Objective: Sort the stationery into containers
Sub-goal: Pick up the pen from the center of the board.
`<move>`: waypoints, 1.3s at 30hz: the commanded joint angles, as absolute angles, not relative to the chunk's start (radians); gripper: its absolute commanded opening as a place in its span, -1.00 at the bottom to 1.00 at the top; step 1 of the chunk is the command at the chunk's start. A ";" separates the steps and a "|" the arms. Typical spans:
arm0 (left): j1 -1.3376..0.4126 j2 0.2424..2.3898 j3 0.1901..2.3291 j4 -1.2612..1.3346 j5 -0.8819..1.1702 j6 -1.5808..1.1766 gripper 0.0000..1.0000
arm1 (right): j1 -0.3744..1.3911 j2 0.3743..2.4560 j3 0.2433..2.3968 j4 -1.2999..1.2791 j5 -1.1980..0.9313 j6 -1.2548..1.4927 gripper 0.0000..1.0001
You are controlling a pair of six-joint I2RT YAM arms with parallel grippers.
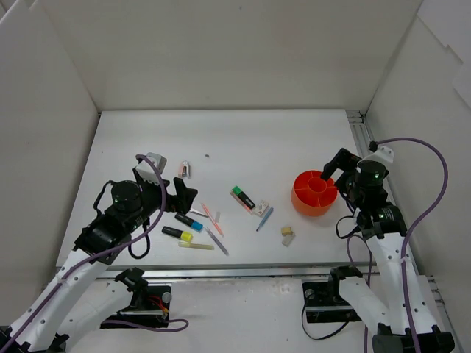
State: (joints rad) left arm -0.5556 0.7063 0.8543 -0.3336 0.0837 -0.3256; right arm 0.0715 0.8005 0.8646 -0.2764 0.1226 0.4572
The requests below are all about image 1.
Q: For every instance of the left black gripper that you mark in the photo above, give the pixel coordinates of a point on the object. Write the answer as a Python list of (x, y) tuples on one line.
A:
[(171, 198)]

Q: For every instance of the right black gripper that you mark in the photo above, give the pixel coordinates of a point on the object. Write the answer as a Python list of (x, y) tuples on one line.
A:
[(345, 166)]

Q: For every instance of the white pink eraser box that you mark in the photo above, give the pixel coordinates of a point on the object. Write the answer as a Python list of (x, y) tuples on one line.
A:
[(261, 208)]

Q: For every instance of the yellow black highlighter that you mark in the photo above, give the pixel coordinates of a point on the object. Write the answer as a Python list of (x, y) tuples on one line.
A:
[(178, 234)]

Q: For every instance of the orange round divided container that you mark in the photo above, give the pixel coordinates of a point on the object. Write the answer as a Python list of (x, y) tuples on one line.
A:
[(311, 195)]

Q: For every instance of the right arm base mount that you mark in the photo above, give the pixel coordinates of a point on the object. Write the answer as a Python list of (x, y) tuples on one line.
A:
[(323, 303)]

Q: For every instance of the small scissors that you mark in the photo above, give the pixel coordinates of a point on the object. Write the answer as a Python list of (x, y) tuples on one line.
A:
[(199, 213)]

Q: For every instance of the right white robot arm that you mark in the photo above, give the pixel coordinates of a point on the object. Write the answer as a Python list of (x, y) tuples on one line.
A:
[(403, 323)]

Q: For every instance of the purple pen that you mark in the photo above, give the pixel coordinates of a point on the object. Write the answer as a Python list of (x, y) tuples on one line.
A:
[(217, 241)]

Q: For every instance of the blue black highlighter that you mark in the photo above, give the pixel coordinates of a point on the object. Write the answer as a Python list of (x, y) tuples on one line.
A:
[(195, 225)]

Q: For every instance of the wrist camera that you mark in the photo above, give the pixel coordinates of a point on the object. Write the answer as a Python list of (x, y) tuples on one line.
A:
[(380, 153), (152, 165)]

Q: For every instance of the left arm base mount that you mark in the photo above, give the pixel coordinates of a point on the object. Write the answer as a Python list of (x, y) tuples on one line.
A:
[(146, 307)]

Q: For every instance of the pink white stapler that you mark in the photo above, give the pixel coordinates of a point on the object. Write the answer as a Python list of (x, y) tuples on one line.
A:
[(185, 169)]

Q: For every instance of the pale yellow pen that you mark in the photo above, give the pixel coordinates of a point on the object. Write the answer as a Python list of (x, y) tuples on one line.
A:
[(195, 246)]

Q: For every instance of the blue pen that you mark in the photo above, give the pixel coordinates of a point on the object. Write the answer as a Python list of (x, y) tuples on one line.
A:
[(265, 218)]

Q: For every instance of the orange pen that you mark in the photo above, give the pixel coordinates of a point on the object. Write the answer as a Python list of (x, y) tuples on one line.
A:
[(212, 219)]

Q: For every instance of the aluminium rail right side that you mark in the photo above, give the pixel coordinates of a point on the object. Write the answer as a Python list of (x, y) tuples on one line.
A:
[(363, 139)]

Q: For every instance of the white eraser block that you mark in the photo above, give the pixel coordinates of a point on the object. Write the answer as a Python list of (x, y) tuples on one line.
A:
[(287, 240)]

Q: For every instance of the aluminium rail front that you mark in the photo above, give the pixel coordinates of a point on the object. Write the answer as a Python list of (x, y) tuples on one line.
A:
[(225, 271)]

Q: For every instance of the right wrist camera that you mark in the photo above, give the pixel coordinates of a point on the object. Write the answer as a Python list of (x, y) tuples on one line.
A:
[(380, 153)]

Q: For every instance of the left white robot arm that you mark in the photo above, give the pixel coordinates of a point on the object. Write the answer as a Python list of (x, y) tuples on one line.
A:
[(56, 321)]

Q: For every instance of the green black highlighter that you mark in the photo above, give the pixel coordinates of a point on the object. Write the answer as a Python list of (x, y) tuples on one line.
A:
[(243, 197)]

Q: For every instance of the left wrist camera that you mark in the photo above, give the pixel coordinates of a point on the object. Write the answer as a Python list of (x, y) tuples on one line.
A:
[(152, 165)]

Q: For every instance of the aluminium rail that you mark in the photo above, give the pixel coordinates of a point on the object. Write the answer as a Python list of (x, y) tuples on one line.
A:
[(225, 271), (363, 139)]

